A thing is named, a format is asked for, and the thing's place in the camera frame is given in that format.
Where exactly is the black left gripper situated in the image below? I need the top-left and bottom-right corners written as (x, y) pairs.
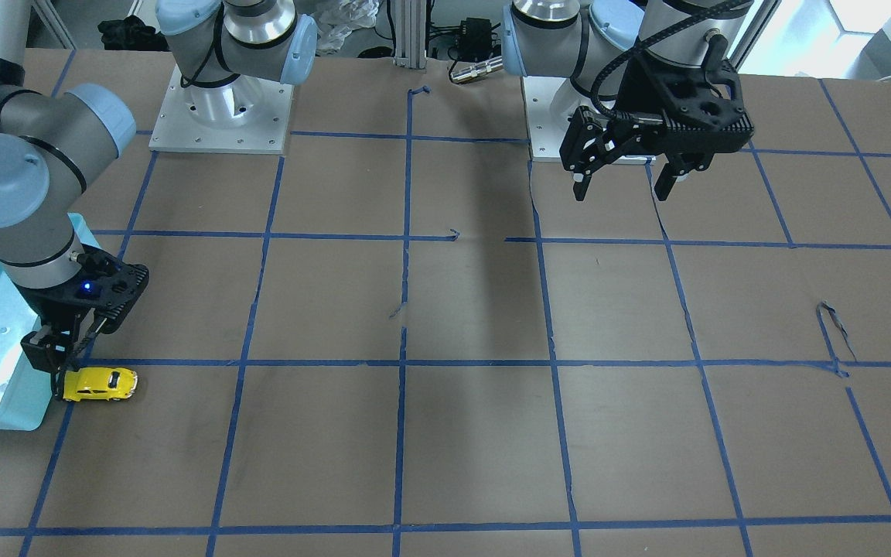
top-left (559, 54), bottom-right (754, 202)

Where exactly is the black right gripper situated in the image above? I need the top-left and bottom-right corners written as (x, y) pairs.
top-left (17, 245), bottom-right (149, 375)

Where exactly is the yellow toy beetle car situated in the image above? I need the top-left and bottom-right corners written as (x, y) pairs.
top-left (61, 367), bottom-right (139, 402)

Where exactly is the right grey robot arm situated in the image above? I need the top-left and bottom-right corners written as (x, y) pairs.
top-left (0, 1), bottom-right (319, 376)

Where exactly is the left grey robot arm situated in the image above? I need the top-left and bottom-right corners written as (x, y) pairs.
top-left (500, 1), bottom-right (756, 201)

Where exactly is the silver metal connector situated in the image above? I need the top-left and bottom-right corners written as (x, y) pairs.
top-left (449, 56), bottom-right (504, 85)

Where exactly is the black power adapter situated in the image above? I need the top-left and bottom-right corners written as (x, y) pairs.
top-left (456, 18), bottom-right (493, 61)

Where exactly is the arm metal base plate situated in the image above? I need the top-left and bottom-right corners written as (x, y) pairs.
top-left (522, 77), bottom-right (589, 162)
top-left (148, 68), bottom-right (295, 155)

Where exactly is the aluminium frame post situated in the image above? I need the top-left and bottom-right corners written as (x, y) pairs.
top-left (387, 1), bottom-right (431, 73)

